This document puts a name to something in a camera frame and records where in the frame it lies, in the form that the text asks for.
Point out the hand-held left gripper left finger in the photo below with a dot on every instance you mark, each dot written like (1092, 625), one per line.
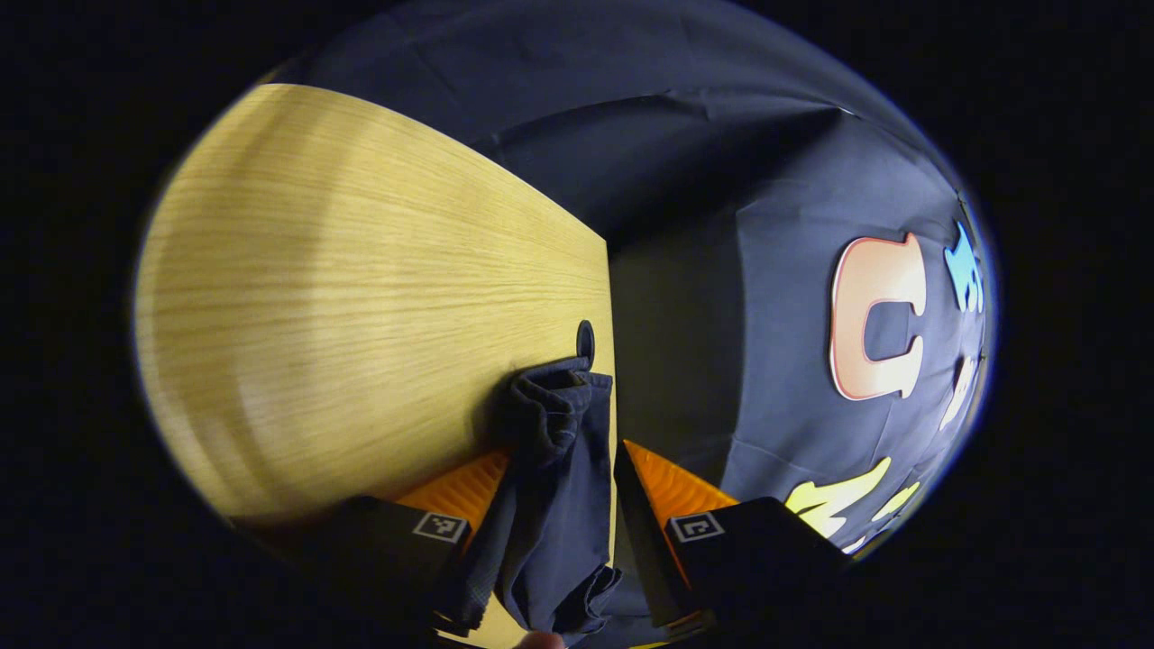
(379, 550)

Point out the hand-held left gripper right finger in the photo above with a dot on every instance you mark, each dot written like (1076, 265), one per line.
(645, 550)

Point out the dark grey jeans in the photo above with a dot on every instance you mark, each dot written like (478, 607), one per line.
(550, 505)

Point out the black backdrop cloth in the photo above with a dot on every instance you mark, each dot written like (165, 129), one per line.
(721, 135)

